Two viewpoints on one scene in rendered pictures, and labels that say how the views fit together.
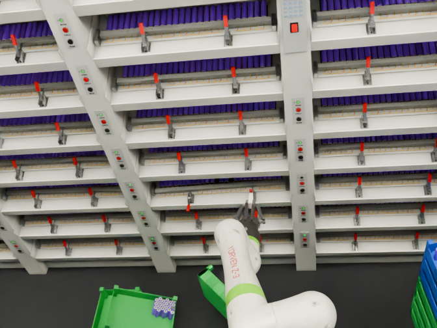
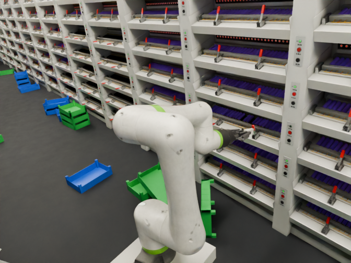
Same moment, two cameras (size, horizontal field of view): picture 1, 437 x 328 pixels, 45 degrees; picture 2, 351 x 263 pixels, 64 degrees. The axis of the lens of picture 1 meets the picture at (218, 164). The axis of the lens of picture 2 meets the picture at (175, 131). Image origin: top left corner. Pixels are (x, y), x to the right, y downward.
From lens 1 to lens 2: 113 cm
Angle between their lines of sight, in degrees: 36
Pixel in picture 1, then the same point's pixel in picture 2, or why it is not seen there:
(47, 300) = (136, 159)
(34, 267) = not seen: hidden behind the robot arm
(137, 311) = (162, 183)
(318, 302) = (177, 117)
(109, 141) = (186, 56)
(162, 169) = (209, 91)
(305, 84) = (308, 23)
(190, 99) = (231, 27)
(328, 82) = (330, 27)
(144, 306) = not seen: hidden behind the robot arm
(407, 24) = not seen: outside the picture
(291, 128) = (291, 69)
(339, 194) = (320, 160)
